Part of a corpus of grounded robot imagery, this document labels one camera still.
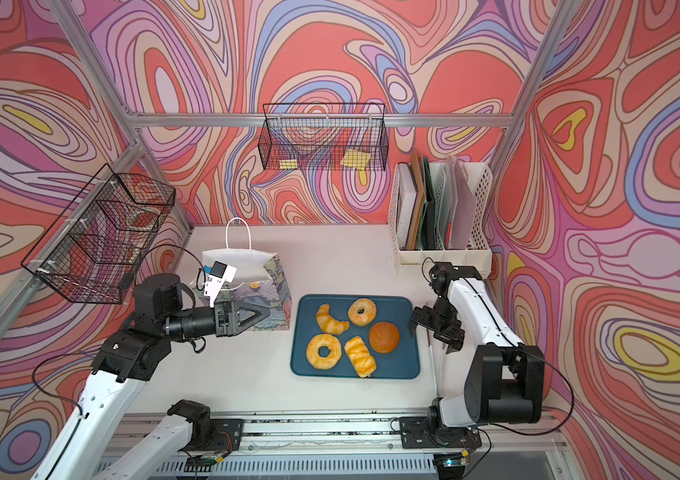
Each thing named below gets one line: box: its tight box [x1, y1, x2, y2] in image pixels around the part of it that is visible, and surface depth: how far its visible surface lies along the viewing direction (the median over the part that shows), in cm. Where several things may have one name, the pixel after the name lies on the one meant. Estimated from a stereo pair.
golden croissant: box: [316, 304, 350, 335], surface depth 91 cm
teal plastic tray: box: [290, 294, 421, 380], surface depth 90 cm
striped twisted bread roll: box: [344, 336, 377, 378], surface depth 84 cm
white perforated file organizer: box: [388, 162, 493, 265], surface depth 101 cm
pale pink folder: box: [444, 156, 476, 250], surface depth 95 cm
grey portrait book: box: [396, 162, 418, 250], surface depth 100 cm
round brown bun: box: [369, 321, 400, 354], surface depth 88 cm
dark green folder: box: [420, 157, 437, 250], surface depth 92 cm
